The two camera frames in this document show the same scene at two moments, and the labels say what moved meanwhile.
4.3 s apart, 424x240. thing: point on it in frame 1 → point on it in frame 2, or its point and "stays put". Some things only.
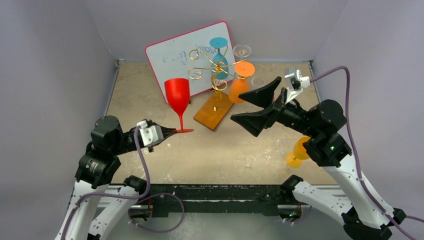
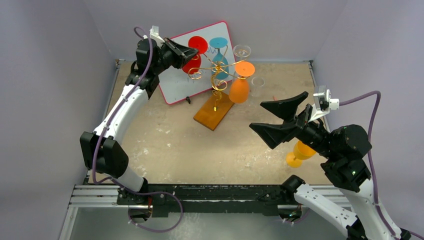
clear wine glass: [241, 51] stays put
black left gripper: [166, 132] → [187, 53]
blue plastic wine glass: [220, 64] stays put
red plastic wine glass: [178, 92] → [199, 43]
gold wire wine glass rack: [218, 104] stays put
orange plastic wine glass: [242, 70] stays put
